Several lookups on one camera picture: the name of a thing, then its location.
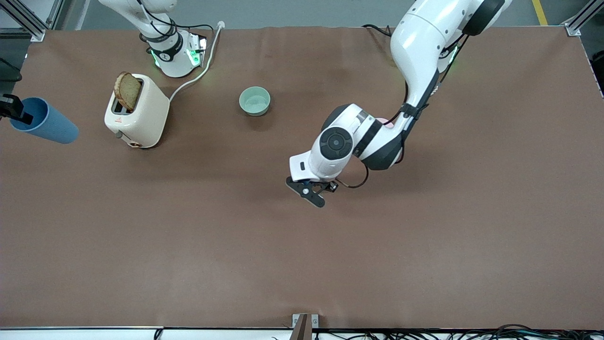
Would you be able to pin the blue plastic cup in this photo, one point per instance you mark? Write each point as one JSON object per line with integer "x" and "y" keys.
{"x": 49, "y": 125}

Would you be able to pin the brown table cover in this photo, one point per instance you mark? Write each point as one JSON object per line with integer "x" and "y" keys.
{"x": 283, "y": 259}

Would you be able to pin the mint green bowl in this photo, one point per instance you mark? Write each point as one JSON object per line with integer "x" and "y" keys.
{"x": 255, "y": 101}

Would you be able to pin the pink bowl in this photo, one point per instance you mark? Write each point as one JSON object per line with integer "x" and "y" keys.
{"x": 384, "y": 122}

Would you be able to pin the brown bread slice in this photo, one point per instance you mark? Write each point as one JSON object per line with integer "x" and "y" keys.
{"x": 127, "y": 92}

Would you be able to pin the white two-slot toaster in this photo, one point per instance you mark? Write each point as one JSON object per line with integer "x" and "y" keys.
{"x": 146, "y": 113}

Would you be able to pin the aluminium frame profile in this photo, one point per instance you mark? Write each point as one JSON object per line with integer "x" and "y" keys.
{"x": 28, "y": 19}
{"x": 583, "y": 19}

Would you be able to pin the metal table edge bracket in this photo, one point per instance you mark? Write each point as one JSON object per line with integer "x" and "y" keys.
{"x": 305, "y": 326}

